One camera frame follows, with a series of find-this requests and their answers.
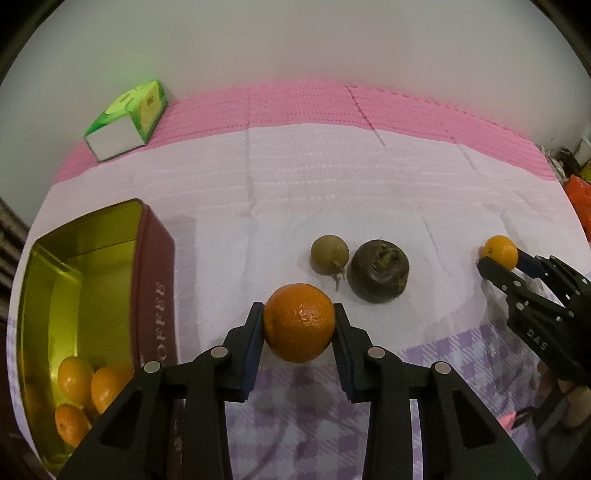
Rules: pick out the green tissue box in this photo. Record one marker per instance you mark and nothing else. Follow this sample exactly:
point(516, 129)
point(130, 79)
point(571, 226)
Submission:
point(124, 122)

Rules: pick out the red and gold tin box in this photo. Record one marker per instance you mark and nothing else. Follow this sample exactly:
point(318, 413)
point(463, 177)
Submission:
point(157, 277)

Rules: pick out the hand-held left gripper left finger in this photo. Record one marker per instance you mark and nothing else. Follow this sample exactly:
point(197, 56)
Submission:
point(251, 364)

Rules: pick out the pink mat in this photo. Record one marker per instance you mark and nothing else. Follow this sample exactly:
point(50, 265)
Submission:
point(300, 104)

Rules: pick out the person's right hand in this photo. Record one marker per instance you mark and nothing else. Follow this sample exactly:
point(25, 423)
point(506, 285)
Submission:
point(579, 406)

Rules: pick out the brown longan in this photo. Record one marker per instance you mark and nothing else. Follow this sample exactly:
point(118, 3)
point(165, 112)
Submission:
point(328, 253)

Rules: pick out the dark water chestnut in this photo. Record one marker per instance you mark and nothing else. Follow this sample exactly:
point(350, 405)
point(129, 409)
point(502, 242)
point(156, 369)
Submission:
point(378, 272)

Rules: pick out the yellow-orange kumquat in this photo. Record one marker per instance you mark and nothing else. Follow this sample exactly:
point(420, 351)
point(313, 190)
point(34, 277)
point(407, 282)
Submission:
point(74, 378)
point(71, 423)
point(110, 387)
point(498, 250)

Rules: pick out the white and purple checkered cloth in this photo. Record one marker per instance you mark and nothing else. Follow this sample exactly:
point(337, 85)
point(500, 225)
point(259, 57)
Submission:
point(323, 184)

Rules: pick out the orange plastic bag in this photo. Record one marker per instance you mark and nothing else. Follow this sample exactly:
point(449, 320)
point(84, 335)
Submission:
point(581, 196)

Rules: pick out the small pink object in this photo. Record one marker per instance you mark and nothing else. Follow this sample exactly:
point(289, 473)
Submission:
point(509, 420)

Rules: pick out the pile of dark clutter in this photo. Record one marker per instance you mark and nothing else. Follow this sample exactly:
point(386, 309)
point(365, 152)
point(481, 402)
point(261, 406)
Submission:
point(565, 159)

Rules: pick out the deep orange mandarin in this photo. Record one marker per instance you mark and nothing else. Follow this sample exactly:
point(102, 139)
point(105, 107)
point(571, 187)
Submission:
point(299, 323)

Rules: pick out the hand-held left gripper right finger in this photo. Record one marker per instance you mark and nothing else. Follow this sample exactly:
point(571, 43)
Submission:
point(345, 364)

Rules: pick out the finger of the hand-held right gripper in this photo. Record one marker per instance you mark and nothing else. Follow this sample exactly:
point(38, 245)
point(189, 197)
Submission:
point(501, 277)
point(531, 265)

